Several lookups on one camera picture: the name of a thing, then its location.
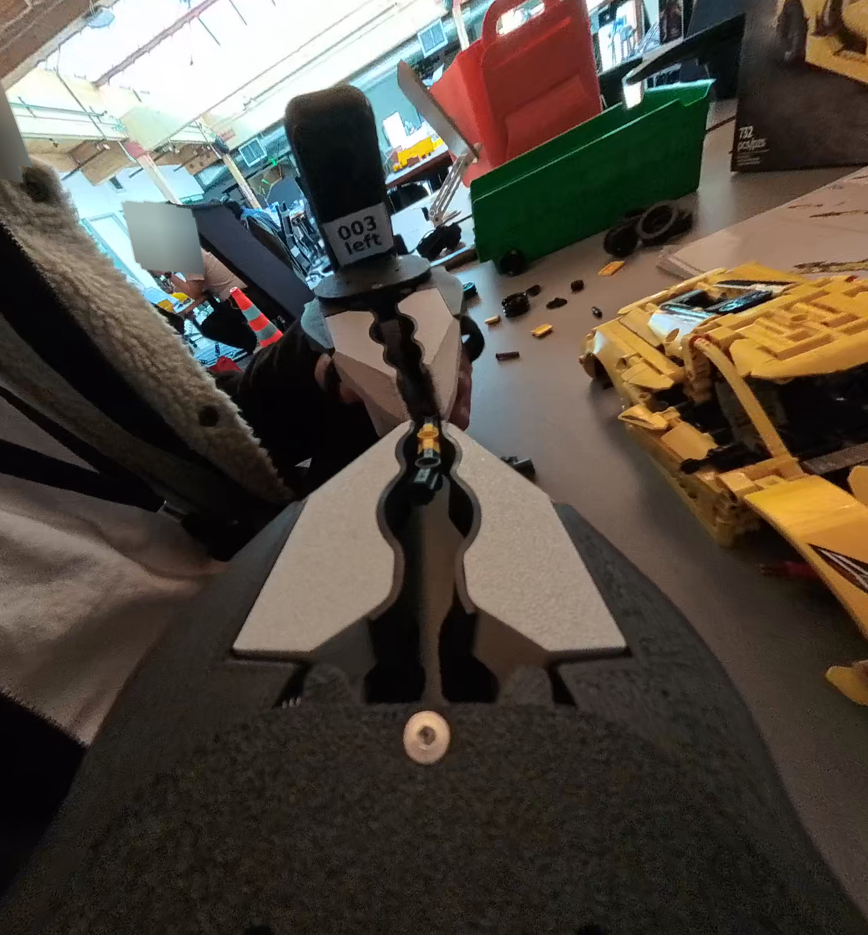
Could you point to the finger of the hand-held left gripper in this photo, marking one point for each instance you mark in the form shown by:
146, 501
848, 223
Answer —
361, 358
441, 343

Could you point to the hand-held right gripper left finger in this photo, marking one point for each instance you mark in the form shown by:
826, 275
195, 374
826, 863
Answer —
310, 577

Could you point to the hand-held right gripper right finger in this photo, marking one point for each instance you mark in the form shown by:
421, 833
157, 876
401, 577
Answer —
543, 577

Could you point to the yellow pin connector brick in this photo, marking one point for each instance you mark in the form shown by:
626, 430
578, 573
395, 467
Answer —
428, 436

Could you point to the yellow toy brick car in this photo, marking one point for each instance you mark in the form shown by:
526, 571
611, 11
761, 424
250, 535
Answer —
806, 329

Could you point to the person's left forearm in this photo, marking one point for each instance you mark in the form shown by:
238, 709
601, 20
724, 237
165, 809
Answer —
288, 409

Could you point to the grey desk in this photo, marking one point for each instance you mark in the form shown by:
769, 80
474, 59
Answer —
587, 475

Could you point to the dark desk divider panel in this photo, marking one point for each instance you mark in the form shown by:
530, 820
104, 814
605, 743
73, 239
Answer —
258, 270

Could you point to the person's left hand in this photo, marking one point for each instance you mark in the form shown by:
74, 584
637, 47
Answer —
335, 380

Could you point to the black toy tire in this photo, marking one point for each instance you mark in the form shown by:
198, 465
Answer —
511, 261
664, 223
514, 303
620, 239

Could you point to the pile of black yellow bricks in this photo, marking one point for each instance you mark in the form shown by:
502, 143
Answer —
542, 330

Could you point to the small black bundle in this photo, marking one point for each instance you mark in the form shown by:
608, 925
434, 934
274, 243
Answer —
441, 239

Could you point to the orange traffic cone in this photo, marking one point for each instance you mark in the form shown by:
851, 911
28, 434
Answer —
258, 321

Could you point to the red plastic bin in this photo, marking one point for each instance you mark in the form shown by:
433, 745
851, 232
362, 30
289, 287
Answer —
536, 80

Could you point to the green plastic bin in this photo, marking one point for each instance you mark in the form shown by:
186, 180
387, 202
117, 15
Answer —
587, 182

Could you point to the building instruction booklet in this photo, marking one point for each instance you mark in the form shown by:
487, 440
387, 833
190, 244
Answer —
828, 226

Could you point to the toy car set box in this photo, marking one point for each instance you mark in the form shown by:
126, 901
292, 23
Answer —
806, 109

